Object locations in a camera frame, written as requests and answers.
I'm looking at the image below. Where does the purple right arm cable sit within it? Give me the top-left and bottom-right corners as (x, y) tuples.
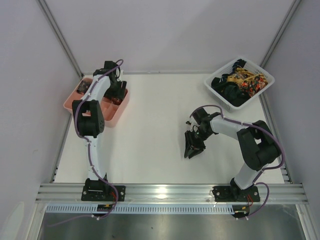
(189, 104), (286, 220)

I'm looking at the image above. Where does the aluminium front rail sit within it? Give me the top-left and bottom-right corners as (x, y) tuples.
(35, 183), (309, 205)

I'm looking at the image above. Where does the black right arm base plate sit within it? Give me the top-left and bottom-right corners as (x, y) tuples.
(211, 185), (261, 203)

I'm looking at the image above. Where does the pink compartment tray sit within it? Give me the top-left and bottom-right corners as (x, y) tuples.
(63, 77), (130, 128)

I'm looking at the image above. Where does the white slotted cable duct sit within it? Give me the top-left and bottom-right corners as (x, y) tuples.
(45, 203), (235, 215)

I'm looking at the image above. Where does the red floral tie in basket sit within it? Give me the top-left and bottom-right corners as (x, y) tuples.
(237, 74), (268, 97)

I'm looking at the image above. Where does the white perforated plastic basket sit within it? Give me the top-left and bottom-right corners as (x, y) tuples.
(204, 58), (275, 112)

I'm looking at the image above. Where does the yellow patterned tie in basket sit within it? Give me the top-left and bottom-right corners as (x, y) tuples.
(226, 66), (256, 84)

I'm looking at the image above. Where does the red multicolour patterned tie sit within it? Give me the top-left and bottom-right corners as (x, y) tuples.
(111, 97), (123, 106)

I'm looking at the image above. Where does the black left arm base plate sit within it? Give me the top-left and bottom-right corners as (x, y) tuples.
(81, 182), (126, 202)

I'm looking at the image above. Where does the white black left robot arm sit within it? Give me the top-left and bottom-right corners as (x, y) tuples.
(72, 59), (125, 203)

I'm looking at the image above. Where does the rolled dark tie in tray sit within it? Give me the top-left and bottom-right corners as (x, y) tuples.
(76, 79), (92, 95)

